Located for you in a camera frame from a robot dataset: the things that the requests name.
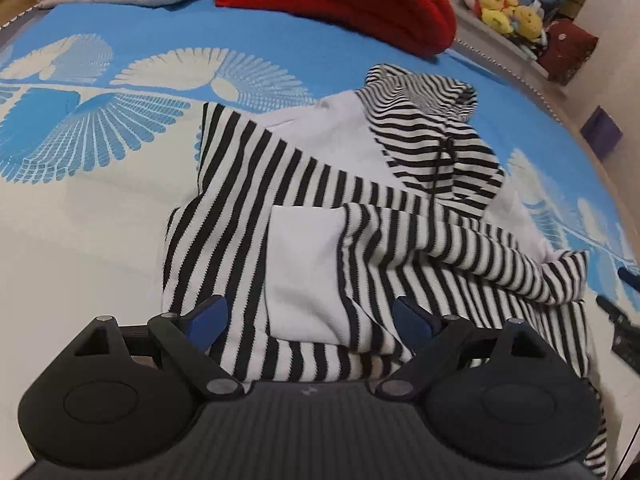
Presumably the red folded blanket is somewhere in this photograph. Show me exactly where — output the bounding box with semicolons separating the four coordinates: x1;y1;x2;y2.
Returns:
216;0;457;57

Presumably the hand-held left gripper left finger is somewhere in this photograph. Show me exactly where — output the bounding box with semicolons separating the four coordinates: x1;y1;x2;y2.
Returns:
61;294;247;402

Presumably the blue patterned bed sheet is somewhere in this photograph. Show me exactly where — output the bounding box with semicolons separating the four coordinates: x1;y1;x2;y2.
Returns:
0;2;640;480

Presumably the dark red cushion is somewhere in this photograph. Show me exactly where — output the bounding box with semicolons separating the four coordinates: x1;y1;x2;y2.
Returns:
537;17;600;86

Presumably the black white striped hoodie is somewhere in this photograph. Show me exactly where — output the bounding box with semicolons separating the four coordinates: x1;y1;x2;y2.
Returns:
161;63;608;478

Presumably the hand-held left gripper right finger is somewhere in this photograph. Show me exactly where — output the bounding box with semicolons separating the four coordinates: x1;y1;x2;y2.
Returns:
374;296;561;402

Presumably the yellow green plush toy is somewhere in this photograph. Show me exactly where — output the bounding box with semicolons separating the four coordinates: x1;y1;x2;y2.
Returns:
480;10;516;36

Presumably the purple box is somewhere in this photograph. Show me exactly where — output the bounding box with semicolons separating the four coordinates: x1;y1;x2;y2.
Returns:
580;107;624;161

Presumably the yellow round plush toy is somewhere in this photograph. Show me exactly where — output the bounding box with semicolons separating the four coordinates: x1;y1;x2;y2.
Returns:
510;5;545;41

